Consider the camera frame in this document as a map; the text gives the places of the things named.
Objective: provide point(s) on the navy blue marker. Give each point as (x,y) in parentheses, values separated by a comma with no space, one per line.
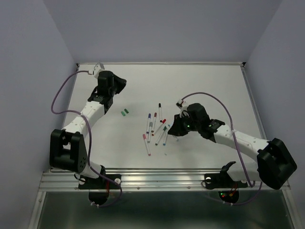
(148,123)

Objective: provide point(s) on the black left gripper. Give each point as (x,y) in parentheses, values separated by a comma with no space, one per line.
(120,82)

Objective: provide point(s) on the dark teal marker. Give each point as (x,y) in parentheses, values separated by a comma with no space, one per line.
(161,136)

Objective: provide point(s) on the pink marker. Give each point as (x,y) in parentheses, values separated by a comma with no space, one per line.
(146,145)

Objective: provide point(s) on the sky blue marker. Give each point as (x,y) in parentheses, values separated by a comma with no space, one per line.
(166,135)

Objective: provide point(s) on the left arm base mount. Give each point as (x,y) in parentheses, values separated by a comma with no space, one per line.
(102,192)

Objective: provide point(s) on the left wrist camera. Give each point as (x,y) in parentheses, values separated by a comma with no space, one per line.
(96,69)

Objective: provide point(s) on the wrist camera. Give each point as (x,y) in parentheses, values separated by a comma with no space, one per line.
(182,105)
(96,69)

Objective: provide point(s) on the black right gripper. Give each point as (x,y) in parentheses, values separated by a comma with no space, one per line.
(176,129)

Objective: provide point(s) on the grey marker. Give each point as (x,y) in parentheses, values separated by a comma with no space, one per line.
(150,132)

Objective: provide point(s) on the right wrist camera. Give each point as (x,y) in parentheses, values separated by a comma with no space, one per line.
(182,105)

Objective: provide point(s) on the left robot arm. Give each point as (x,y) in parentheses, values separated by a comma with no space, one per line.
(68,150)

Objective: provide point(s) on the black marker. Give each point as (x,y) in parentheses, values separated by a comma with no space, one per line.
(160,112)

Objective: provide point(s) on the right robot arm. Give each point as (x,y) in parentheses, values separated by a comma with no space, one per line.
(274,162)

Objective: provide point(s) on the aluminium front rail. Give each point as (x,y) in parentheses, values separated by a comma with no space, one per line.
(133,180)

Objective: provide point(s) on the dark red marker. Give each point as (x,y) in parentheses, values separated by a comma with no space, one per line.
(153,123)

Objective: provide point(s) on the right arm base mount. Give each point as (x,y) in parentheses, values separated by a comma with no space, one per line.
(229,193)

